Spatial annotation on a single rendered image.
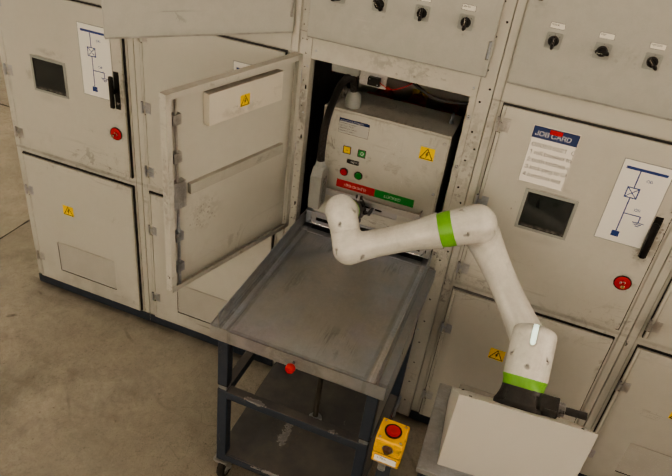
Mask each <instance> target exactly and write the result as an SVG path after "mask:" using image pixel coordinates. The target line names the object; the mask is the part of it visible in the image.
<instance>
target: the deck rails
mask: <svg viewBox="0 0 672 476"><path fill-rule="evenodd" d="M301 218H302V215H301V216H300V217H299V218H298V219H297V220H296V221H295V223H294V224H293V225H292V226H291V227H290V228H289V230H288V231H287V232H286V233H285V234H284V236H283V237H282V238H281V239H280V240H279V241H278V243H277V244H276V245H275V246H274V247H273V249H272V250H271V251H270V252H269V253H268V254H267V256H266V257H265V258H264V259H263V260H262V262H261V263H260V264H259V265H258V266H257V267H256V269H255V270H254V271H253V272H252V273H251V274H250V276H249V277H248V278H247V279H246V280H245V282H244V283H243V284H242V285H241V286H240V287H239V289H238V290H237V291H236V292H235V293H234V295H233V296H232V297H231V298H230V299H229V300H228V302H227V303H226V304H225V305H224V306H223V308H222V309H221V310H220V311H219V312H218V326H217V328H220V329H223V330H226V331H228V330H229V329H230V328H231V326H232V325H233V324H234V323H235V321H236V320H237V319H238V318H239V316H240V315H241V314H242V313H243V311H244V310H245V309H246V308H247V306H248V305H249V304H250V303H251V301H252V300H253V299H254V297H255V296H256V295H257V294H258V292H259V291H260V290H261V289H262V287H263V286H264V285H265V284H266V282H267V281H268V280H269V279H270V277H271V276H272V275H273V274H274V272H275V271H276V270H277V269H278V267H279V266H280V265H281V264H282V262H283V261H284V260H285V259H286V257H287V256H288V255H289V254H290V252H291V251H292V250H293V248H294V247H295V246H296V245H297V243H298V242H299V241H300V240H301V238H302V237H303V236H304V235H305V233H306V232H307V230H305V229H302V228H301ZM430 259H431V255H430V257H429V260H428V262H427V264H426V266H425V267H424V266H421V265H420V266H419V268H418V270H417V273H416V275H415V277H414V279H413V281H412V283H411V286H410V288H409V290H408V292H407V294H406V296H405V298H404V301H403V303H402V305H401V307H400V309H399V311H398V314H397V316H396V318H395V320H394V322H393V324H392V326H391V329H390V331H389V333H388V335H387V337H386V339H385V342H384V344H383V346H382V348H381V350H380V352H379V354H378V357H377V359H376V361H375V363H374V365H373V367H372V370H371V372H370V374H369V376H368V378H367V380H366V382H368V383H371V384H374V385H377V386H378V385H379V383H380V381H381V378H382V376H383V374H384V372H385V369H386V367H387V365H388V362H389V360H390V358H391V356H392V353H393V351H394V349H395V346H396V344H397V342H398V340H399V337H400V335H401V333H402V330H403V328H404V326H405V324H406V321H407V319H408V317H409V314H410V312H411V310H412V308H413V305H414V303H415V301H416V299H417V296H418V294H419V292H420V289H421V287H422V285H423V283H424V280H425V278H426V276H427V273H428V271H429V269H430V268H428V267H429V263H430ZM223 310H224V312H223ZM222 312H223V314H222V315H221V313H222Z"/></svg>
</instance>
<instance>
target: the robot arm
mask: <svg viewBox="0 0 672 476"><path fill-rule="evenodd" d="M364 207H365V202H364V200H363V196H361V195H356V199H352V198H351V197H350V196H347V195H344V194H338V195H335V196H333V197H331V198H330V199H329V200H328V202H327V203H326V206H325V215H326V219H327V222H328V225H329V229H330V234H331V240H332V248H333V254H334V256H335V258H336V259H337V260H338V261H339V262H340V263H342V264H345V265H353V264H356V263H359V262H362V261H365V260H369V259H373V258H377V257H381V256H386V255H391V254H396V253H402V252H409V251H417V250H429V249H444V248H445V247H453V246H461V245H467V247H468V248H469V250H470V252H471V254H472V255H473V257H474V259H475V260H476V262H477V264H478V266H479V268H480V270H481V272H482V274H483V276H484V278H485V280H486V282H487V284H488V286H489V288H490V291H491V293H492V295H493V297H494V300H495V302H496V305H497V307H498V310H499V313H500V315H501V318H502V321H503V324H504V327H505V330H506V333H507V336H508V339H509V347H508V352H507V356H506V361H505V365H504V369H503V381H502V385H501V387H500V389H499V391H498V392H497V393H496V395H495V396H494V398H493V401H495V402H498V403H500V404H503V405H506V406H510V407H513V408H516V409H519V410H523V411H526V412H530V413H534V414H538V415H542V416H547V417H550V418H554V419H556V418H558V416H560V417H564V415H568V416H572V417H575V418H578V419H582V420H585V421H586V420H587V416H588V413H586V412H582V411H579V410H575V409H572V408H568V407H566V403H563V402H560V398H558V397H554V396H551V395H547V394H544V392H545V389H546V387H547V385H548V382H549V377H550V373H551V368H552V363H553V359H554V354H555V349H556V344H557V335H556V334H555V333H554V332H553V331H552V330H550V329H548V328H546V327H544V326H542V324H541V322H540V321H539V319H538V317H537V316H536V314H535V312H534V310H533V308H532V307H531V305H530V303H529V301H528V299H527V297H526V295H525V293H524V291H523V289H522V287H521V285H520V282H519V280H518V278H517V276H516V273H515V271H514V268H513V266H512V263H511V261H510V258H509V255H508V253H507V250H506V247H505V244H504V241H503V238H502V234H501V231H500V228H499V226H498V225H497V217H496V215H495V213H494V212H493V210H492V209H490V208H489V207H487V206H485V205H482V204H473V205H469V206H464V207H460V208H456V209H452V210H448V211H444V212H441V213H437V212H436V213H434V214H431V215H428V216H425V217H422V218H419V219H416V220H412V221H409V222H405V223H402V224H398V225H393V226H389V227H384V228H378V229H371V230H369V231H361V230H360V226H359V223H360V222H361V218H362V217H363V216H364V215H367V213H368V211H366V208H364Z"/></svg>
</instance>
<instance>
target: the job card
mask: <svg viewBox="0 0 672 476"><path fill-rule="evenodd" d="M581 136H582V135H578V134H574V133H570V132H566V131H561V130H557V129H553V128H549V127H545V126H541V125H537V124H534V127H533V131H532V134H531V137H530V140H529V144H528V147H527V150H526V153H525V157H524V160H523V163H522V166H521V170H520V173H519V176H518V179H517V180H519V181H522V182H526V183H530V184H534V185H537V186H541V187H545V188H549V189H552V190H556V191H560V192H562V189H563V186H564V183H565V181H566V178H567V175H568V172H569V169H570V167H571V164H572V161H573V158H574V155H575V153H576V150H577V147H578V144H579V141H580V139H581Z"/></svg>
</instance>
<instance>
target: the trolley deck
mask: <svg viewBox="0 0 672 476"><path fill-rule="evenodd" d="M418 268H419V266H418V265H415V264H411V263H408V262H405V261H402V260H398V259H395V258H392V257H389V256H381V257H377V258H373V259H369V260H365V261H362V262H359V263H356V264H353V265H345V264H342V263H340V262H339V261H338V260H337V259H336V258H335V256H334V254H333V248H332V240H331V238H328V237H325V236H321V235H318V234H315V233H312V232H308V231H307V232H306V233H305V235H304V236H303V237H302V238H301V240H300V241H299V242H298V243H297V245H296V246H295V247H294V248H293V250H292V251H291V252H290V254H289V255H288V256H287V257H286V259H285V260H284V261H283V262H282V264H281V265H280V266H279V267H278V269H277V270H276V271H275V272H274V274H273V275H272V276H271V277H270V279H269V280H268V281H267V282H266V284H265V285H264V286H263V287H262V289H261V290H260V291H259V292H258V294H257V295H256V296H255V297H254V299H253V300H252V301H251V303H250V304H249V305H248V306H247V308H246V309H245V310H244V311H243V313H242V314H241V315H240V316H239V318H238V319H237V320H236V321H235V323H234V324H233V325H232V326H231V328H230V329H229V330H228V331H226V330H223V329H220V328H217V326H218V315H217V316H216V317H215V318H214V320H213V321H212V322H211V323H210V337H211V338H214V339H216V340H219V341H222V342H224V343H227V344H230V345H232V346H235V347H238V348H241V349H243V350H246V351H249V352H251V353H254V354H257V355H260V356H262V357H265V358H268V359H270V360H273V361H276V362H279V363H281V364H284V365H287V364H288V363H292V362H293V361H295V362H296V363H295V364H294V365H295V368H296V369H297V370H300V371H303V372H306V373H308V374H311V375H314V376H316V377H319V378H322V379H325V380H327V381H330V382H333V383H335V384H338V385H341V386H344V387H346V388H349V389H352V390H354V391H357V392H360V393H363V394H365V395H368V396H371V397H373V398H376V399H379V400H381V401H384V399H385V397H386V394H387V392H388V390H389V387H390V385H391V382H392V380H393V378H394V375H395V373H396V370H397V368H398V366H399V363H400V361H401V358H402V356H403V354H404V351H405V349H406V346H407V344H408V342H409V339H410V337H411V334H412V332H413V330H414V327H415V325H416V322H417V320H418V318H419V315H420V313H421V310H422V308H423V306H424V303H425V301H426V298H427V296H428V294H429V291H430V289H431V286H432V284H433V281H434V277H435V273H436V270H435V271H434V270H431V269H429V271H428V273H427V276H426V278H425V280H424V283H423V285H422V287H421V289H420V292H419V294H418V296H417V299H416V301H415V303H414V305H413V308H412V310H411V312H410V314H409V317H408V319H407V321H406V324H405V326H404V328H403V330H402V333H401V335H400V337H399V340H398V342H397V344H396V346H395V349H394V351H393V353H392V356H391V358H390V360H389V362H388V365H387V367H386V369H385V372H384V374H383V376H382V378H381V381H380V383H379V385H378V386H377V385H374V384H371V383H368V382H366V380H367V378H368V376H369V374H370V372H371V370H372V367H373V365H374V363H375V361H376V359H377V357H378V354H379V352H380V350H381V348H382V346H383V344H384V342H385V339H386V337H387V335H388V333H389V331H390V329H391V326H392V324H393V322H394V320H395V318H396V316H397V314H398V311H399V309H400V307H401V305H402V303H403V301H404V298H405V296H406V294H407V292H408V290H409V288H410V286H411V283H412V281H413V279H414V277H415V275H416V273H417V270H418Z"/></svg>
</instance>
